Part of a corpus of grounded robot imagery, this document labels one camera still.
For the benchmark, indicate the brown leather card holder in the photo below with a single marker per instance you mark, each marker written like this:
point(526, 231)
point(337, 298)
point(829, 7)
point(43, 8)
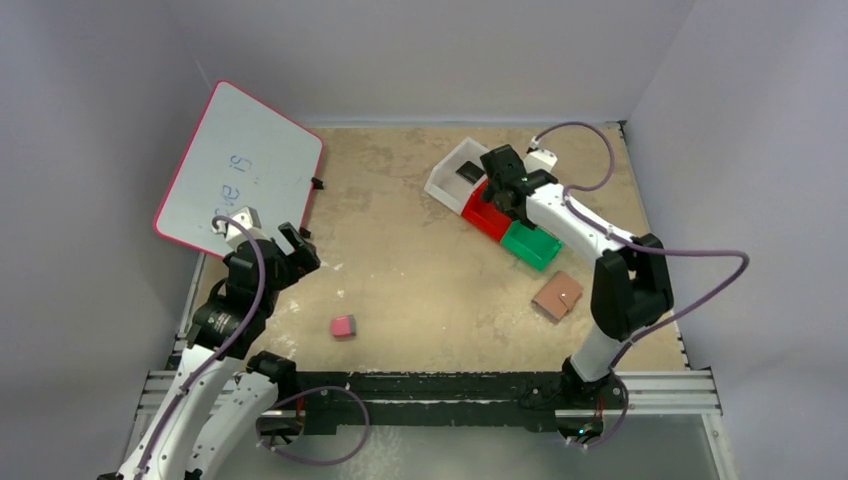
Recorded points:
point(557, 297)

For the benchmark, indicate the red plastic bin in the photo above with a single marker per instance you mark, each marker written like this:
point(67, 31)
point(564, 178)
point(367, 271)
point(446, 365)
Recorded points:
point(484, 216)

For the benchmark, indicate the black card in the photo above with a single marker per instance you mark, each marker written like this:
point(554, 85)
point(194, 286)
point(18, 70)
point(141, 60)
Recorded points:
point(470, 172)

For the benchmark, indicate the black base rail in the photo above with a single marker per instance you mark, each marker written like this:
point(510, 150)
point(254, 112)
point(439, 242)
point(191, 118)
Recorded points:
point(531, 400)

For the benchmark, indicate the pink eraser block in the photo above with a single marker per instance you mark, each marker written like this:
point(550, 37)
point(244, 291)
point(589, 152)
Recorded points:
point(343, 327)

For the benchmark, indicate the pink framed whiteboard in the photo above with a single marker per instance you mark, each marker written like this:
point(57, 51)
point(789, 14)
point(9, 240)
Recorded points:
point(242, 153)

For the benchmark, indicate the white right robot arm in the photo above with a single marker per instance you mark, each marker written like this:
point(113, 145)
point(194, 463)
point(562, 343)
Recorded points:
point(631, 287)

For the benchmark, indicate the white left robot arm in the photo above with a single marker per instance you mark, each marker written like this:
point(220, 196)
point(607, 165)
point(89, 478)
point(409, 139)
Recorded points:
point(221, 334)

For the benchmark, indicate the aluminium frame rail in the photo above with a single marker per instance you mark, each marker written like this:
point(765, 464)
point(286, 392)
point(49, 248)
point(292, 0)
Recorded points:
point(649, 393)

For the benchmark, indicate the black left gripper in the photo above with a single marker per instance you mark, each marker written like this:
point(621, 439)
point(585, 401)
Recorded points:
point(297, 264)

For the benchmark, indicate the green plastic bin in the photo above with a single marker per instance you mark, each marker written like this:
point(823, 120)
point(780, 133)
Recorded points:
point(535, 247)

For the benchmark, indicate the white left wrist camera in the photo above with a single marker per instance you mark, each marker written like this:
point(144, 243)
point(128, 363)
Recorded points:
point(236, 228)

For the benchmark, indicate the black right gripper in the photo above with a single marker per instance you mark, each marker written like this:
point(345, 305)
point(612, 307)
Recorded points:
point(499, 176)

